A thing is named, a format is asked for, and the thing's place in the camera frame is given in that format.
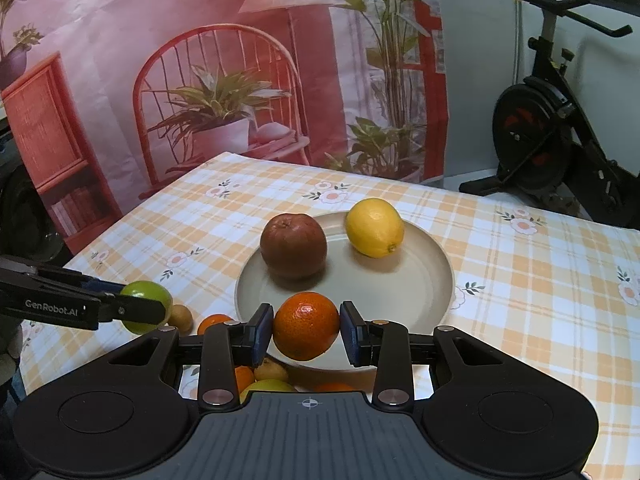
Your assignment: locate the brown longan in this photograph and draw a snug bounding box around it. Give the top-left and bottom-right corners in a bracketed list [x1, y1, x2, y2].
[254, 357, 290, 384]
[167, 305, 194, 335]

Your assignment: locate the brown-red pomegranate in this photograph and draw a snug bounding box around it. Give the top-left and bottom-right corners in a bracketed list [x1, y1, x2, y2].
[260, 213, 329, 281]

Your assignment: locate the black exercise bike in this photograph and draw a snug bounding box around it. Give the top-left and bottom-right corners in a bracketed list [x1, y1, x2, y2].
[459, 0, 640, 233]

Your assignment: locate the printed pink backdrop cloth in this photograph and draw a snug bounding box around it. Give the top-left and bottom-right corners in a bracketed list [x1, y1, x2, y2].
[0, 0, 451, 256]

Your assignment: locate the person's left hand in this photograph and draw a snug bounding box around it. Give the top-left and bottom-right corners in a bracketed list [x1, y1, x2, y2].
[0, 322, 24, 387]

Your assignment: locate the small green apple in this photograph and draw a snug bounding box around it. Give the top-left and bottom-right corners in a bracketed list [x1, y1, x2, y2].
[120, 281, 174, 335]

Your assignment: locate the yellow lemon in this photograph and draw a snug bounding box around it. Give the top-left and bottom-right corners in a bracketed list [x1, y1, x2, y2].
[345, 198, 405, 259]

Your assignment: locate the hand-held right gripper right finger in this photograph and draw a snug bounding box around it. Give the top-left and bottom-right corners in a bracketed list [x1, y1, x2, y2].
[339, 301, 506, 411]

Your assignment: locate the checked floral tablecloth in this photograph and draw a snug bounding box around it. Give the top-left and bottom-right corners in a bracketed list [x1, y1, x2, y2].
[20, 152, 640, 480]

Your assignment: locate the dark round appliance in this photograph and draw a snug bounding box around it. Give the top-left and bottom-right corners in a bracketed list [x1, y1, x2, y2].
[0, 160, 67, 263]

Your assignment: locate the yellow-green apple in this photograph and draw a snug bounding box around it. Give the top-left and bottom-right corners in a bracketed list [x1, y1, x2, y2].
[240, 379, 297, 404]

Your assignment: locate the beige plate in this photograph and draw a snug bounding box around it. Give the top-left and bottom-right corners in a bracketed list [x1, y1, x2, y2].
[235, 211, 456, 372]

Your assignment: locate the metal pole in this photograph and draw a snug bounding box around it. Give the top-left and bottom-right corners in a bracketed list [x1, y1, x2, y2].
[512, 0, 524, 86]

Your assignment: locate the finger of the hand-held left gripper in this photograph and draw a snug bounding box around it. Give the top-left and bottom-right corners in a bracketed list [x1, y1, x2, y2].
[30, 265, 127, 295]
[97, 291, 171, 325]

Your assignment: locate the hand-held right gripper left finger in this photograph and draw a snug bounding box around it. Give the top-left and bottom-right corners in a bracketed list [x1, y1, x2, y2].
[105, 303, 275, 411]

